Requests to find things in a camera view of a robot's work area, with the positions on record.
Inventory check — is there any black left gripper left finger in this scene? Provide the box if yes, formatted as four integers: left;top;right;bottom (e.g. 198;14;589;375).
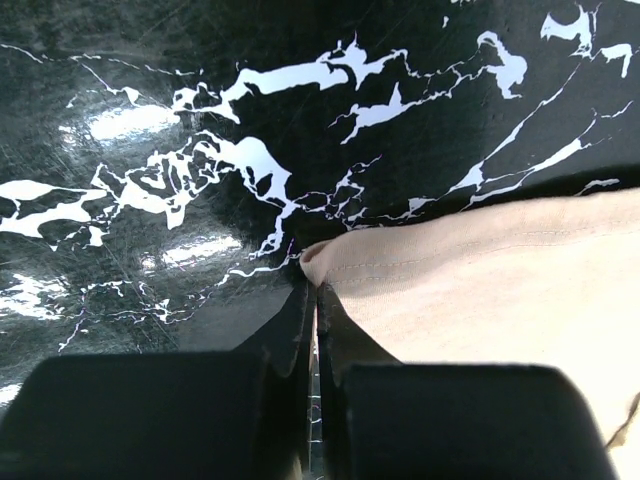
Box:
1;281;315;479

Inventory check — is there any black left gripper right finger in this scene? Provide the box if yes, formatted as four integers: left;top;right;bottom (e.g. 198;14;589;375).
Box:
317;285;615;479

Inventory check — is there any beige t shirt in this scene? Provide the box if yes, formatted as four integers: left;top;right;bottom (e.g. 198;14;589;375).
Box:
300;189;639;479

